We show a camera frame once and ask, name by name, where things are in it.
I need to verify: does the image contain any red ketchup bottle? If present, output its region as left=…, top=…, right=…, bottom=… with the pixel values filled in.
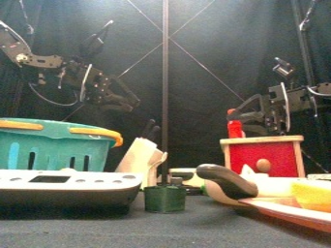
left=226, top=108, right=246, bottom=140

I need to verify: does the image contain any red wooden drawer box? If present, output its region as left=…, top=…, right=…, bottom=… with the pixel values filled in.
left=218, top=135, right=308, bottom=179

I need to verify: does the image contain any white knife block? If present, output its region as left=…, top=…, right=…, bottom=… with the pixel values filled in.
left=113, top=137, right=169, bottom=190

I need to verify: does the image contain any flat grey white item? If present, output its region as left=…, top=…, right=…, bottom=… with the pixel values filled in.
left=305, top=172, right=331, bottom=182

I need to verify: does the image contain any yellow orange toy fruit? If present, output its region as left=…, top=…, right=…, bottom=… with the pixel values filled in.
left=289, top=179, right=331, bottom=214

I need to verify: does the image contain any wooden tray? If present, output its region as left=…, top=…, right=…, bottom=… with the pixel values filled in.
left=237, top=196, right=331, bottom=234

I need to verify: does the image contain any white and black scale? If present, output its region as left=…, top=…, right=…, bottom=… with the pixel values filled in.
left=0, top=167, right=145, bottom=211

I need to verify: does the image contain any dark green cup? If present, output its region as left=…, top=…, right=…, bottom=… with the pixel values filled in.
left=142, top=184, right=186, bottom=214

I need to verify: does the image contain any thin black frame pole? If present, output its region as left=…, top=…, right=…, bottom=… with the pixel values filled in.
left=160, top=0, right=170, bottom=186

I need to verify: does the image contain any black knife handle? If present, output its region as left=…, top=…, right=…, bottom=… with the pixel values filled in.
left=145, top=125, right=161, bottom=143
left=141, top=118, right=156, bottom=140

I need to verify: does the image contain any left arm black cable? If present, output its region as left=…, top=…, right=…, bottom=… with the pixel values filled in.
left=25, top=80, right=82, bottom=109

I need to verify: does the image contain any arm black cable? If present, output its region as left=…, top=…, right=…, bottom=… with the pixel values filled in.
left=25, top=80, right=82, bottom=109
left=304, top=84, right=331, bottom=99

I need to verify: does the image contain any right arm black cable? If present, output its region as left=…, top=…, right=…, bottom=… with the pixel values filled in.
left=304, top=84, right=331, bottom=99

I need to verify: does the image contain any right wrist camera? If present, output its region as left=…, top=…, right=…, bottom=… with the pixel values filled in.
left=272, top=56, right=297, bottom=79

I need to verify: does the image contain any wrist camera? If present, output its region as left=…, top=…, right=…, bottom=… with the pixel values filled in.
left=78, top=19, right=116, bottom=56
left=272, top=56, right=297, bottom=79

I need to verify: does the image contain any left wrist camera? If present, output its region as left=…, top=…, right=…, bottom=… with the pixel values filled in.
left=78, top=19, right=116, bottom=56

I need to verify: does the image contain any teal basket with orange handles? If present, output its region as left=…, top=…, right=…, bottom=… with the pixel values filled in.
left=0, top=116, right=125, bottom=173

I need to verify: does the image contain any white toy with black handle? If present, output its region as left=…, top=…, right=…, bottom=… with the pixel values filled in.
left=194, top=163, right=311, bottom=208

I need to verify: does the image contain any thick black frame post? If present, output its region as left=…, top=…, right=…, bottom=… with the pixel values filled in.
left=288, top=0, right=329, bottom=159

